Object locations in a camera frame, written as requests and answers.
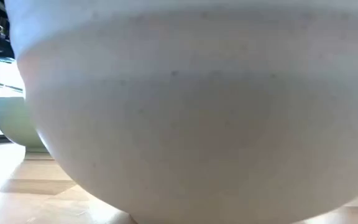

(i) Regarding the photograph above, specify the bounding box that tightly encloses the large white speckled bowl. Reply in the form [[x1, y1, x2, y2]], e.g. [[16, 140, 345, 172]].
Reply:
[[4, 0, 358, 224]]

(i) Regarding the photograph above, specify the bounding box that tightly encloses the pale green bowl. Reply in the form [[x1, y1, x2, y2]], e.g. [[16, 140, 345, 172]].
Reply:
[[0, 96, 49, 153]]

